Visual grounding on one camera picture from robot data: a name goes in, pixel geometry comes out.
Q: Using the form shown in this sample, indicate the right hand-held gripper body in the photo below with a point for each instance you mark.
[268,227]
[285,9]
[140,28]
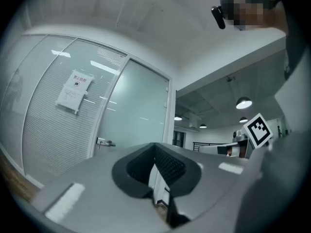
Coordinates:
[258,131]

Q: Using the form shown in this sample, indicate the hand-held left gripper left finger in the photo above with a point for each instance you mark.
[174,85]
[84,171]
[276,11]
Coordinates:
[97,193]

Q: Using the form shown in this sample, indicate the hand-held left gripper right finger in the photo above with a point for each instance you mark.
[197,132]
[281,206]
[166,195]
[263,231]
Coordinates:
[209,178]

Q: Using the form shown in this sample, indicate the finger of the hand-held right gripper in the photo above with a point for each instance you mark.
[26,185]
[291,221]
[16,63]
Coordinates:
[209,149]

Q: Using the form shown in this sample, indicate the frosted glass door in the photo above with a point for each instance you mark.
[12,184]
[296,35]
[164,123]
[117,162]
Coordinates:
[136,105]

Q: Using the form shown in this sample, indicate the black metal railing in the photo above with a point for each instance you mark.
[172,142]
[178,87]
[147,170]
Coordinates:
[206,143]

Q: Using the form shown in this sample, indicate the small dome pendant lamp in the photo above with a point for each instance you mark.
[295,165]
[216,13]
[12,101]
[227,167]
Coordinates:
[202,126]
[243,120]
[177,118]

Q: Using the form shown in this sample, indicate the large dome pendant lamp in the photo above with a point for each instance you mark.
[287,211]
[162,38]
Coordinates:
[244,103]

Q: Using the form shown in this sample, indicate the small key in lock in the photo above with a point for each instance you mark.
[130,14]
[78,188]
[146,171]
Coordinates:
[99,146]

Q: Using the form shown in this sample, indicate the glass partition with blinds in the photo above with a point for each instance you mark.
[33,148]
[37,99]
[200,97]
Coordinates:
[43,130]

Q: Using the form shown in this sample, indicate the person's black shirt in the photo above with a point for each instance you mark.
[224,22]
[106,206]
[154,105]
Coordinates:
[296,45]

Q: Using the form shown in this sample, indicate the white paper notice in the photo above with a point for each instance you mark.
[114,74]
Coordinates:
[74,91]

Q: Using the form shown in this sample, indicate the person's head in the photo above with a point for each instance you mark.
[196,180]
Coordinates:
[252,11]

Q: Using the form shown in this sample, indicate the white door frame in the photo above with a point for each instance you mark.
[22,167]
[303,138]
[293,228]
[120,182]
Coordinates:
[172,105]

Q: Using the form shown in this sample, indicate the ceiling security camera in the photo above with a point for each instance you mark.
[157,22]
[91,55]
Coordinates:
[229,78]

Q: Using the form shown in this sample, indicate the black head-worn camera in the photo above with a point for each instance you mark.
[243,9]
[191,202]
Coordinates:
[218,17]

